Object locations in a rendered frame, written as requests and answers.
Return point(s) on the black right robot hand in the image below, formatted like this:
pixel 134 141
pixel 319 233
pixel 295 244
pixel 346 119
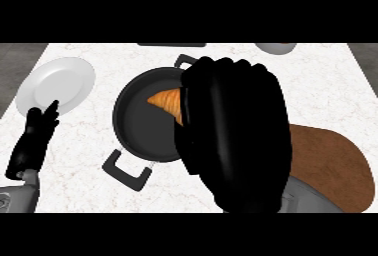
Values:
pixel 230 133

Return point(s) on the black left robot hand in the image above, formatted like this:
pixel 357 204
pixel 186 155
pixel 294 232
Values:
pixel 34 140

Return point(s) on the orange croissant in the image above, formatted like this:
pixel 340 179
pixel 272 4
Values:
pixel 168 101

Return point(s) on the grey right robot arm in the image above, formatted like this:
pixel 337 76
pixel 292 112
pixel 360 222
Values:
pixel 310 198

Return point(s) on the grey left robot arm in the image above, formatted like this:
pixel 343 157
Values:
pixel 19 195

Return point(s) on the brown wooden cutting board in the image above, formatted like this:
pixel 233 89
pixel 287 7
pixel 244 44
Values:
pixel 329 166

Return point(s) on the white round plate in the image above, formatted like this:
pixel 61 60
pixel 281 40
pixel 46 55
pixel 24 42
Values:
pixel 55 85

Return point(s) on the grey bowl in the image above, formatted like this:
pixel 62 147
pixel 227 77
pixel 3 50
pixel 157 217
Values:
pixel 275 47

